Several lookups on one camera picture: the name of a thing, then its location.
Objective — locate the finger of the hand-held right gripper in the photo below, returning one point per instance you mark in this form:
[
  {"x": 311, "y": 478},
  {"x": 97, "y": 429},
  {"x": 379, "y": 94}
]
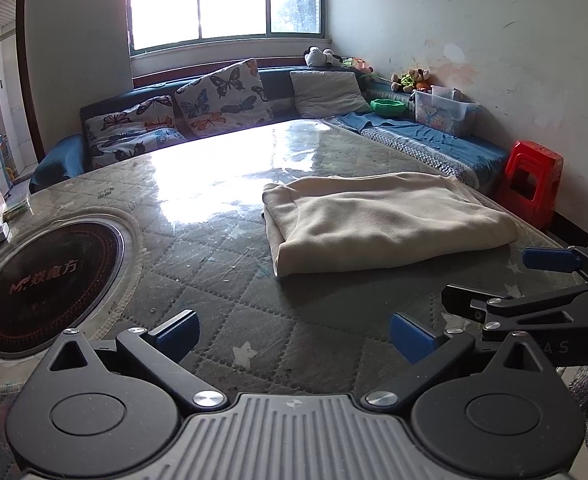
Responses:
[
  {"x": 549, "y": 259},
  {"x": 539, "y": 305}
]

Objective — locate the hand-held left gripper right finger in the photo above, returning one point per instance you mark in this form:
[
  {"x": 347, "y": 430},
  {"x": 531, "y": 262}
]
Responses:
[{"x": 413, "y": 342}]

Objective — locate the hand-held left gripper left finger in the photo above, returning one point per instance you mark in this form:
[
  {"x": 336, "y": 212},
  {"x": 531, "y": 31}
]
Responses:
[{"x": 176, "y": 337}]

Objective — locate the beige garment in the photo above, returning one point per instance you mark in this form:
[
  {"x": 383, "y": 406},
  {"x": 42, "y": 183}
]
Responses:
[{"x": 374, "y": 220}]

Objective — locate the red plastic stool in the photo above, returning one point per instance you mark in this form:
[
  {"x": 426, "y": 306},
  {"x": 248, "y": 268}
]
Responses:
[{"x": 536, "y": 160}]

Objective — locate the round black table heater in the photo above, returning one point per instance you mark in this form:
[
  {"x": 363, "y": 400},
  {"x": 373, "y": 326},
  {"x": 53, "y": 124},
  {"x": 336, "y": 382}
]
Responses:
[{"x": 48, "y": 287}]

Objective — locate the blue sofa sheet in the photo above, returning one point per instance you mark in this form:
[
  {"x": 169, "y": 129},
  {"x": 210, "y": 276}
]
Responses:
[{"x": 424, "y": 135}]

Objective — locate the clear plastic storage box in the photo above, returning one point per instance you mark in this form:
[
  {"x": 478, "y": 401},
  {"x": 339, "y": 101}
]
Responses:
[{"x": 444, "y": 112}]

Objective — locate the green packet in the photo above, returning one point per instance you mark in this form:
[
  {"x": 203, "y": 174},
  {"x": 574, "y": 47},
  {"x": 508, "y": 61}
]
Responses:
[{"x": 17, "y": 207}]

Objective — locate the small butterfly print pillow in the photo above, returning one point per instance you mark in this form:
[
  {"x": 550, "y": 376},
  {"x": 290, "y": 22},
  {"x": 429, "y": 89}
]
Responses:
[{"x": 133, "y": 135}]

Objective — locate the green bowl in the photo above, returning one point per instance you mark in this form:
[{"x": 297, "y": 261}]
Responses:
[{"x": 388, "y": 106}]

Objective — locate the brown plush toys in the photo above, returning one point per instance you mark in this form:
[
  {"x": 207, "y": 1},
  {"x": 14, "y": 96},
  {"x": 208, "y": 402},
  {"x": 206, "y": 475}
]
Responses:
[{"x": 414, "y": 80}]

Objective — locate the large butterfly print pillow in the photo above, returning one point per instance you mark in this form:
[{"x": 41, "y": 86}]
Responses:
[{"x": 223, "y": 100}]

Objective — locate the grey pillow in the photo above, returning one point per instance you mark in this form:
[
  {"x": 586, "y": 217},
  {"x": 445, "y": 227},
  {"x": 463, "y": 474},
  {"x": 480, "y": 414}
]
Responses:
[{"x": 326, "y": 92}]

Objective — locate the colourful plush toy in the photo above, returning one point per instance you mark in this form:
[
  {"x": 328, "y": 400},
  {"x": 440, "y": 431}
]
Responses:
[{"x": 359, "y": 64}]

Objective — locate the panda plush toy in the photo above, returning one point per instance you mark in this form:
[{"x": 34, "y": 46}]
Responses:
[{"x": 319, "y": 56}]

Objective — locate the window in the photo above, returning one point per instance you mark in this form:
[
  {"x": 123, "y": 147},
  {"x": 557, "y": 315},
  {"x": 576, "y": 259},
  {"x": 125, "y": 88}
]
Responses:
[{"x": 223, "y": 0}]

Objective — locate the wooden door frame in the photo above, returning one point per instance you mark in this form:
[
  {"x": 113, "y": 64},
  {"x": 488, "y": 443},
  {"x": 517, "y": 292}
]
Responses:
[{"x": 23, "y": 60}]

